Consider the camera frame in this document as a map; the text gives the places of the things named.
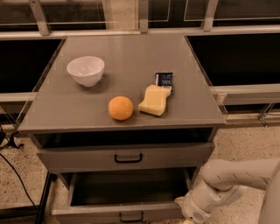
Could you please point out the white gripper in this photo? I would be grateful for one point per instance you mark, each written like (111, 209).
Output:
(194, 209)

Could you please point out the grey drawer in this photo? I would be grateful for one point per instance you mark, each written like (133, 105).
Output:
(125, 157)
(124, 197)

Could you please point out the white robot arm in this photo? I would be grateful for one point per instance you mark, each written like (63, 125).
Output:
(224, 182)

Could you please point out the grey drawer cabinet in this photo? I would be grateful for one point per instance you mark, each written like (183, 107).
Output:
(66, 114)

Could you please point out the yellow sponge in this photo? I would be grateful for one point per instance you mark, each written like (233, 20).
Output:
(155, 100)

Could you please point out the orange fruit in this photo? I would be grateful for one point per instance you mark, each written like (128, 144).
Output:
(120, 108)

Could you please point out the dark blue snack packet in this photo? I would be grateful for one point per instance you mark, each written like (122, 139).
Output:
(164, 80)

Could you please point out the black metal stand leg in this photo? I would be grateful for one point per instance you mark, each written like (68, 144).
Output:
(38, 210)

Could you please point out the white ceramic bowl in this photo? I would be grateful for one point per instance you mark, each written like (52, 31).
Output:
(87, 70)

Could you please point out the metal window railing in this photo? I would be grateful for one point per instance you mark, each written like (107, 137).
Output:
(232, 58)

